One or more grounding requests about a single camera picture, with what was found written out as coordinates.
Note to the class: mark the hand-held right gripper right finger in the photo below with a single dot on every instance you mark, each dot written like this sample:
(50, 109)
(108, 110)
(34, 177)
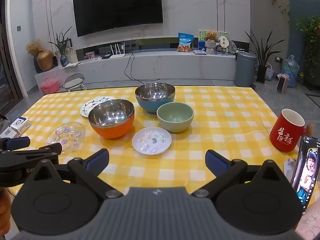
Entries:
(216, 161)

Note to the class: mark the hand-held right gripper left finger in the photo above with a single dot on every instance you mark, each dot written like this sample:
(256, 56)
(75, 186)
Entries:
(98, 161)

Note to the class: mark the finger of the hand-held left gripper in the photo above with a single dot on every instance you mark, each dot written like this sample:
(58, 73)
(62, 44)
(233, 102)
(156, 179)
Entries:
(48, 150)
(15, 142)

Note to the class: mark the clear glass plate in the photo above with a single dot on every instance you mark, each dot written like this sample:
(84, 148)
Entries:
(65, 136)

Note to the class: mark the orange steel bowl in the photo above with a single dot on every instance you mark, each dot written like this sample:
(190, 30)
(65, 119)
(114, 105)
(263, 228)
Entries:
(112, 130)

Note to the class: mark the white plate with small prints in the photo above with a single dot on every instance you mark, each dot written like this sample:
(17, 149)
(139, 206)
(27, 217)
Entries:
(140, 142)

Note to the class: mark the white floral plate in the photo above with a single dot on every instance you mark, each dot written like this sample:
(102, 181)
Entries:
(87, 108)

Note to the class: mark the plain white box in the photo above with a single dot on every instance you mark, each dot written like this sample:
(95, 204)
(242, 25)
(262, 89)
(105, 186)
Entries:
(7, 132)

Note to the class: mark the white box with blue circle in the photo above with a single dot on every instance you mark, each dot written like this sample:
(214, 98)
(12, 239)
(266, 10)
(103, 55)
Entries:
(21, 125)

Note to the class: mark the yellow checked tablecloth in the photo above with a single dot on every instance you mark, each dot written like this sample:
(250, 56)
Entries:
(225, 120)

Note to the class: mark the green ceramic bowl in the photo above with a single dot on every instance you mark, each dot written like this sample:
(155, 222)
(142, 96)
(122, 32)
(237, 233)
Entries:
(175, 126)

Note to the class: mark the pink storage case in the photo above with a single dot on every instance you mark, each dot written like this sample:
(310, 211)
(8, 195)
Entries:
(49, 87)

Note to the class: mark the white phone stand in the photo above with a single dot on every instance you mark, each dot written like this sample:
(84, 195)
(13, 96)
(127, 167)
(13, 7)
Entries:
(288, 167)

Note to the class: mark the red mug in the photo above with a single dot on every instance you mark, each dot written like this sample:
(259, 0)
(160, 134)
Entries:
(285, 135)

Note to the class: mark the blue steel bowl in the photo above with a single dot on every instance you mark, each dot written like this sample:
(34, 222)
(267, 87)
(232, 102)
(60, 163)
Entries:
(147, 106)

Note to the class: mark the dark vase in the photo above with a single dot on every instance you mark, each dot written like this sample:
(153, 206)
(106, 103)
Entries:
(37, 66)

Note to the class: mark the gold vase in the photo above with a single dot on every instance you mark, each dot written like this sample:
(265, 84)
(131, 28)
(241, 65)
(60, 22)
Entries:
(45, 61)

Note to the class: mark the papers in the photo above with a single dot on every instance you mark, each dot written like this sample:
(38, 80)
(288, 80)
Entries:
(72, 64)

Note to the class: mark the blue glass vase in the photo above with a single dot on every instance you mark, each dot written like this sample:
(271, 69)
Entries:
(64, 61)

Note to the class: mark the smartphone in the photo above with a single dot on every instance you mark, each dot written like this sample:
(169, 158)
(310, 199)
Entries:
(307, 170)

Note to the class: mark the grey trash can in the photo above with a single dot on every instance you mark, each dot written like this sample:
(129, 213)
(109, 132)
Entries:
(245, 70)

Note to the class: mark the dried yellow flowers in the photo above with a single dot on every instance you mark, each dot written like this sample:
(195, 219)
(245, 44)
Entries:
(33, 48)

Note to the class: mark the small pink heater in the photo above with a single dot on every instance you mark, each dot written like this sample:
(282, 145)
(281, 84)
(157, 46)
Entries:
(283, 83)

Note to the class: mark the woven basket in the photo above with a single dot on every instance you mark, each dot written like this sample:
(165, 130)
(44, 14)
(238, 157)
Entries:
(268, 73)

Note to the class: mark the pink photo card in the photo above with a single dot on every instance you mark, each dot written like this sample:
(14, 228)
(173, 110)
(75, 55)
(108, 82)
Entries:
(90, 55)

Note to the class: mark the black set-top box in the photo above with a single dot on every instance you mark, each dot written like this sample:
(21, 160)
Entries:
(106, 56)

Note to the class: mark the white router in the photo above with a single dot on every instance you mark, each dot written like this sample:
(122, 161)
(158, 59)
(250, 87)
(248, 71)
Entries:
(120, 55)

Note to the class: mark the long-leaf green plant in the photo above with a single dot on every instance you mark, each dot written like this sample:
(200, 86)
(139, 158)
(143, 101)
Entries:
(62, 42)

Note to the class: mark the white marble television cabinet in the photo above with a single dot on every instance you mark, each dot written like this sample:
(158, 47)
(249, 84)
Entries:
(162, 66)

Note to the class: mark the flat book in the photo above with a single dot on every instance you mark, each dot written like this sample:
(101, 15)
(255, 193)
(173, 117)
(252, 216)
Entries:
(199, 52)

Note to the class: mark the grey wrapped bouquet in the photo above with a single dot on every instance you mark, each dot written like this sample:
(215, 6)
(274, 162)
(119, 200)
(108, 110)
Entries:
(210, 48)

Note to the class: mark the tall potted plant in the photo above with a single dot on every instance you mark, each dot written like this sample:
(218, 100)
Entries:
(262, 55)

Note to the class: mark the round white hand fan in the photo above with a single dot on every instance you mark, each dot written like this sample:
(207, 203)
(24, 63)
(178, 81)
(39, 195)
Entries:
(223, 42)

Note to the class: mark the large water bottle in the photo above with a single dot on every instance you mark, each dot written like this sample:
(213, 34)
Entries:
(291, 68)

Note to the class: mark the blue snack bag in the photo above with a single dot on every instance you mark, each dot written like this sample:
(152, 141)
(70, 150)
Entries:
(185, 41)

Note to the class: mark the teddy bear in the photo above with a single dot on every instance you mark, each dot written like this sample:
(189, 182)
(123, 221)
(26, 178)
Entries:
(211, 36)

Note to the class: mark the green and white panel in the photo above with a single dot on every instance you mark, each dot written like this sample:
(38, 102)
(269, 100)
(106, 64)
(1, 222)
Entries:
(221, 34)

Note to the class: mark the bushy green plant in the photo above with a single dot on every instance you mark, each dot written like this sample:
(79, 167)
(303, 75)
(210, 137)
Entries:
(311, 45)

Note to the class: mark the wall outlet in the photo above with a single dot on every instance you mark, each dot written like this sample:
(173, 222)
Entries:
(278, 59)

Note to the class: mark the wall television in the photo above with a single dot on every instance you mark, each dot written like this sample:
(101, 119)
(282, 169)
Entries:
(117, 5)

